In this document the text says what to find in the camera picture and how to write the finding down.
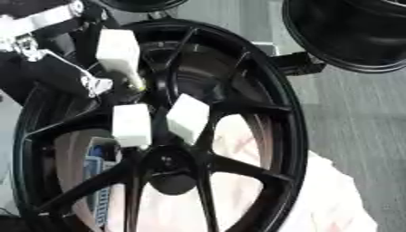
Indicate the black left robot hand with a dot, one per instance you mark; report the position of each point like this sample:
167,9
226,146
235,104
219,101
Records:
47,75

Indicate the white pin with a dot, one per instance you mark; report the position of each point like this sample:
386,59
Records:
187,117
131,124
117,50

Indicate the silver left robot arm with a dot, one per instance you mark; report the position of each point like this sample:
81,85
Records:
42,18

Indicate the black spoked wheel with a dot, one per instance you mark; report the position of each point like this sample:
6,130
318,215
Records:
275,99

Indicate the black wheel stand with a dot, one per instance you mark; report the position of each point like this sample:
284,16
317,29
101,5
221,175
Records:
298,63

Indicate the large black round wheel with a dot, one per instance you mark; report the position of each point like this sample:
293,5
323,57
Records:
349,33

